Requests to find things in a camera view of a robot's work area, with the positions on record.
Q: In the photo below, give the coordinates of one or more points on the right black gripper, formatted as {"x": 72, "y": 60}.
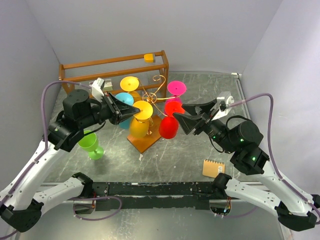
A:
{"x": 201, "y": 122}

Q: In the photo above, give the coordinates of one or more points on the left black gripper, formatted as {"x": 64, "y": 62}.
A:
{"x": 113, "y": 109}

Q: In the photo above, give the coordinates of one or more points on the blue wine glass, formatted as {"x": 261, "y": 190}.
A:
{"x": 128, "y": 99}

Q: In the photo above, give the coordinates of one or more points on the orange wine glass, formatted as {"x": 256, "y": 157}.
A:
{"x": 130, "y": 84}
{"x": 139, "y": 125}

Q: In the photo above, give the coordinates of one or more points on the orange wine glass front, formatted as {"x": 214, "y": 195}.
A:
{"x": 130, "y": 84}

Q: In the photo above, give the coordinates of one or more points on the red wine glass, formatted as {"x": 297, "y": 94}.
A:
{"x": 169, "y": 125}

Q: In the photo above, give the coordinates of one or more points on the pink wine glass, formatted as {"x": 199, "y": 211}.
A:
{"x": 177, "y": 87}

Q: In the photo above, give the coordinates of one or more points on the green wine glass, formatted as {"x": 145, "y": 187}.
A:
{"x": 90, "y": 144}

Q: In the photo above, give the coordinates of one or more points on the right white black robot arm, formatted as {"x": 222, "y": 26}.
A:
{"x": 293, "y": 207}

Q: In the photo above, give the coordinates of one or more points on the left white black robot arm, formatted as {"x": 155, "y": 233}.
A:
{"x": 21, "y": 205}

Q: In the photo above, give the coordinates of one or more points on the wooden shelf rack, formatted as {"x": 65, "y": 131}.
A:
{"x": 115, "y": 69}

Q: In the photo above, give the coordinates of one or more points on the small white green box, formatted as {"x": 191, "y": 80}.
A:
{"x": 108, "y": 85}

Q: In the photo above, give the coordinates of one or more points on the brown spiral notepad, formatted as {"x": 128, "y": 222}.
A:
{"x": 212, "y": 168}

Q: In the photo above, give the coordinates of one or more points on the yellow grey block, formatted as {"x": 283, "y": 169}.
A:
{"x": 149, "y": 58}

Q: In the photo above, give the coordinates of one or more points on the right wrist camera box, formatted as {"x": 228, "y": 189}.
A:
{"x": 222, "y": 107}

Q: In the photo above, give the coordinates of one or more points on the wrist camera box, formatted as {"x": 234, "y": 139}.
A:
{"x": 222, "y": 107}
{"x": 97, "y": 88}

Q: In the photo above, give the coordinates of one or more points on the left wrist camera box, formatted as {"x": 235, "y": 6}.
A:
{"x": 97, "y": 88}

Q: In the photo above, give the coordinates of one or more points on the gold wire wine glass rack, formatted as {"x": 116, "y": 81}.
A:
{"x": 150, "y": 95}

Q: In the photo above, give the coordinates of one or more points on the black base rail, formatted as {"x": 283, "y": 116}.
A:
{"x": 160, "y": 195}

